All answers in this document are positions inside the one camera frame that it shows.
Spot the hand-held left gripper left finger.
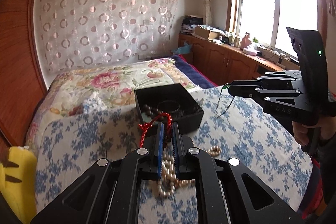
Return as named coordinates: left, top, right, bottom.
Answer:
left=31, top=123, right=164, bottom=224

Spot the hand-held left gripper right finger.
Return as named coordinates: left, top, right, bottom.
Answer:
left=172, top=122, right=302, bottom=224

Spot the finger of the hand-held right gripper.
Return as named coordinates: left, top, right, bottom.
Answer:
left=231, top=89, right=306, bottom=105
left=228, top=70, right=302, bottom=92

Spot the pearl necklace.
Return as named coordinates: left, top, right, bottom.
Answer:
left=156, top=145, right=221, bottom=198

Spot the red braided cord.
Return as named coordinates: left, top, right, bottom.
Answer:
left=138, top=112, right=173, bottom=148

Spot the black square box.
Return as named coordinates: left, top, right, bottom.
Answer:
left=134, top=83, right=205, bottom=135

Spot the brown wooden bead bracelet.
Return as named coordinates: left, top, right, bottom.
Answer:
left=143, top=105, right=161, bottom=118

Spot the pale green jade bangle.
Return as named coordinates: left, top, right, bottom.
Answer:
left=157, top=100, right=180, bottom=115

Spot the green bead chain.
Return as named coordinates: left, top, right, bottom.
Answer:
left=215, top=84, right=238, bottom=117

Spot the person's right hand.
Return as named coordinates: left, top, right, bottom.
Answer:
left=293, top=116, right=336, bottom=147

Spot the long wooden cabinet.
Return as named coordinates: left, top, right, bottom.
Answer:
left=178, top=33, right=300, bottom=86

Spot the blue floral blanket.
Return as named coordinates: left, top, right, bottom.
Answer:
left=35, top=86, right=315, bottom=224

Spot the navy blue blanket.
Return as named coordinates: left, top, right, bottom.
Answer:
left=173, top=55, right=218, bottom=88

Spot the open cardboard box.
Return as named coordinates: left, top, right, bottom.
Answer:
left=194, top=26, right=221, bottom=39

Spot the wooden framed window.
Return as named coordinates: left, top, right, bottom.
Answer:
left=227, top=0, right=328, bottom=56

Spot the teal plastic bag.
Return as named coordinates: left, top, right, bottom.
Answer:
left=172, top=42, right=193, bottom=55

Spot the pink floral quilt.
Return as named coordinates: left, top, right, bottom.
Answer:
left=25, top=57, right=202, bottom=151

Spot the pile of dark clothes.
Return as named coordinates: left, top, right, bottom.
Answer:
left=182, top=15, right=204, bottom=34

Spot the circle patterned sheer curtain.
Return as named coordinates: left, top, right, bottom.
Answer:
left=35, top=0, right=176, bottom=72

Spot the yellow plush toy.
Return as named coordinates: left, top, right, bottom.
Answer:
left=0, top=147, right=37, bottom=223

